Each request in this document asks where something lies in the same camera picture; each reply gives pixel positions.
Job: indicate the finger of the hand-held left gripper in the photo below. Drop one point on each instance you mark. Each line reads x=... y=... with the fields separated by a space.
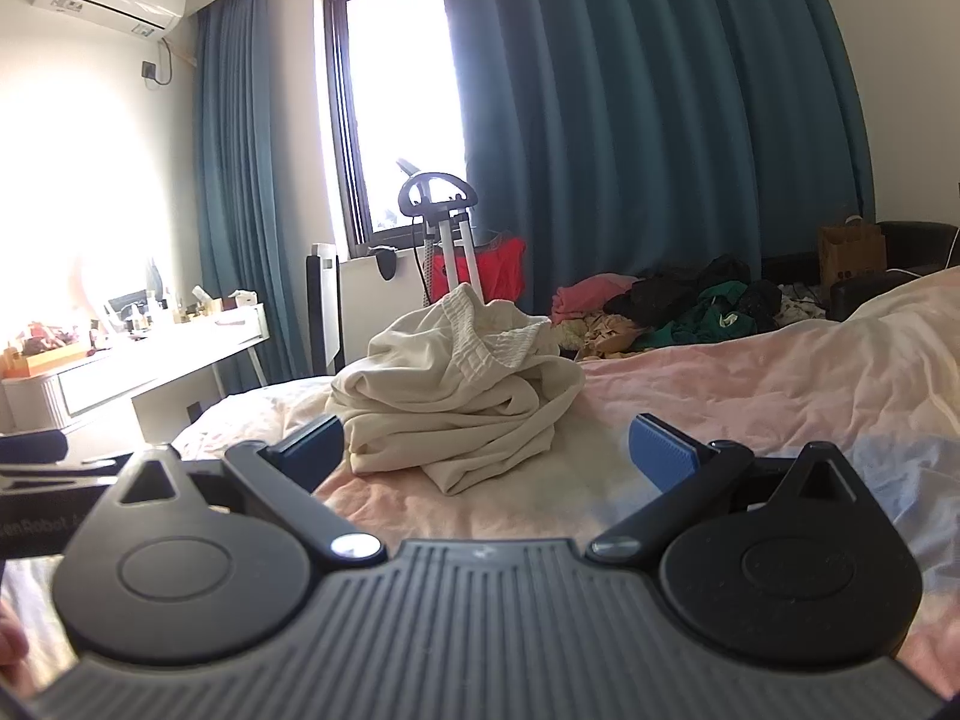
x=30 y=446

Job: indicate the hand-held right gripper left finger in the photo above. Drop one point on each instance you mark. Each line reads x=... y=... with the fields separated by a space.
x=319 y=444

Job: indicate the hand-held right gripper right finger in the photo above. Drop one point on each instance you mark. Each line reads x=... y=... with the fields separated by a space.
x=660 y=454

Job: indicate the person's left hand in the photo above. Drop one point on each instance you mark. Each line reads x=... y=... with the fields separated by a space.
x=15 y=652

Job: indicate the wooden desk tray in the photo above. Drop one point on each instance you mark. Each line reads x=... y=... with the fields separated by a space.
x=45 y=364

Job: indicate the pink and blue bed blanket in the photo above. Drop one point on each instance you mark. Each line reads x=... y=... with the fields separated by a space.
x=750 y=390

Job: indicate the beige garment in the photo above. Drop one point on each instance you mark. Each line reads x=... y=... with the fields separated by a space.
x=607 y=337

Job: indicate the white panel heater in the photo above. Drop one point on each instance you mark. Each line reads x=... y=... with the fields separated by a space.
x=336 y=315

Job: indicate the green garment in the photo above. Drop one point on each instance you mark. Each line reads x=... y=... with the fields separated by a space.
x=694 y=322

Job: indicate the white desk with drawers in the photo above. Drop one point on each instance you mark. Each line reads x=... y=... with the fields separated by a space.
x=150 y=375

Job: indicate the black crumpled garment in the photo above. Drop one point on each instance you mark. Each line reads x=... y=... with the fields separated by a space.
x=660 y=292

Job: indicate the pink crumpled garment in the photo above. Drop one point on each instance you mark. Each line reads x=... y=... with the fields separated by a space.
x=589 y=292

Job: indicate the black steamer head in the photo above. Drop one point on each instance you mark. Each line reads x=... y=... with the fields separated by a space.
x=387 y=262

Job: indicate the white patterned cloth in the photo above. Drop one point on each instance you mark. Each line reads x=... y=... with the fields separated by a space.
x=799 y=304

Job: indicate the red garment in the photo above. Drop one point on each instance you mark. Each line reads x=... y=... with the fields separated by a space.
x=499 y=270

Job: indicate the narrow teal curtain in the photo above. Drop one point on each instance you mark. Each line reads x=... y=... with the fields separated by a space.
x=247 y=202

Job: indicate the brown paper bag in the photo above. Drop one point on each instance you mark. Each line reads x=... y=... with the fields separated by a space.
x=851 y=255

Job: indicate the garment steamer stand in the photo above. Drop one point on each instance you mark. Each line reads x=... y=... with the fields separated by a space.
x=439 y=191

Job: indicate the wide teal curtain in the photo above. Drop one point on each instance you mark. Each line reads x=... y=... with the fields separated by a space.
x=637 y=127

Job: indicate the black leather sofa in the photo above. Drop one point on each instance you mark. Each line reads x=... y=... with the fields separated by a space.
x=919 y=240

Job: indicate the dark framed window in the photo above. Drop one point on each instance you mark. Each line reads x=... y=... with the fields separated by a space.
x=405 y=90

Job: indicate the black wall power plug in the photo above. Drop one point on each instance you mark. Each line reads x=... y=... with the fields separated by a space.
x=150 y=70

